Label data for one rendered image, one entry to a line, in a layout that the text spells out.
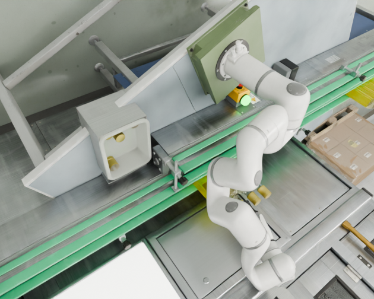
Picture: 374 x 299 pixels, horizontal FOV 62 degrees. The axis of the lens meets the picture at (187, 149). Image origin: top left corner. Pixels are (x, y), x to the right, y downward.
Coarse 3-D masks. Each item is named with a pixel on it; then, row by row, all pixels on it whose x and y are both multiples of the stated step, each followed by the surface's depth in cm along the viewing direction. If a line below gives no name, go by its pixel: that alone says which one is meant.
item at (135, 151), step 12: (144, 120) 98; (120, 132) 95; (132, 132) 110; (144, 132) 105; (108, 144) 106; (120, 144) 110; (132, 144) 114; (144, 144) 110; (108, 156) 110; (120, 156) 114; (132, 156) 115; (144, 156) 115; (108, 168) 103; (120, 168) 111; (132, 168) 112
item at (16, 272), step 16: (368, 80) 169; (144, 192) 115; (160, 192) 115; (176, 192) 117; (112, 208) 110; (128, 208) 111; (144, 208) 111; (80, 224) 106; (96, 224) 106; (112, 224) 106; (64, 240) 102; (80, 240) 102; (32, 256) 98; (48, 256) 98; (64, 256) 98; (0, 272) 94; (16, 272) 95; (32, 272) 95; (0, 288) 91
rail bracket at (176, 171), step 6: (168, 156) 111; (162, 162) 112; (168, 162) 110; (174, 168) 108; (174, 174) 107; (180, 174) 107; (174, 180) 112; (180, 180) 106; (186, 180) 105; (174, 186) 115
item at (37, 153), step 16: (112, 0) 135; (96, 16) 135; (64, 32) 135; (80, 32) 135; (48, 48) 133; (176, 48) 111; (32, 64) 132; (0, 80) 133; (16, 80) 132; (0, 96) 128; (16, 112) 121; (16, 128) 117; (80, 128) 108; (32, 144) 111; (32, 160) 108
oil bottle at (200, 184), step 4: (204, 176) 122; (200, 180) 121; (204, 180) 121; (196, 184) 123; (200, 184) 120; (204, 184) 120; (196, 188) 125; (200, 188) 122; (204, 188) 119; (200, 192) 124; (204, 192) 120; (204, 196) 122
